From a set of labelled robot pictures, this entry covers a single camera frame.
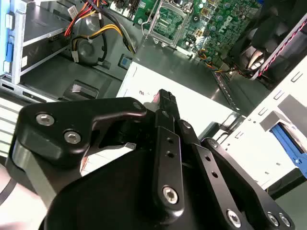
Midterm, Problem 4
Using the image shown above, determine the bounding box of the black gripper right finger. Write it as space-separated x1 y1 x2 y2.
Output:
169 91 296 230

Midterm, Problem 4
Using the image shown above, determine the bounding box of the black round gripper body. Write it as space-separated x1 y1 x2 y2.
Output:
40 149 227 230

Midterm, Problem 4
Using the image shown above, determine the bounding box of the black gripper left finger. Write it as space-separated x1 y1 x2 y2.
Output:
4 89 186 218

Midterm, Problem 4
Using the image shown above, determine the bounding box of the hard disk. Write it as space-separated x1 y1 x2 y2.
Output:
268 121 307 179

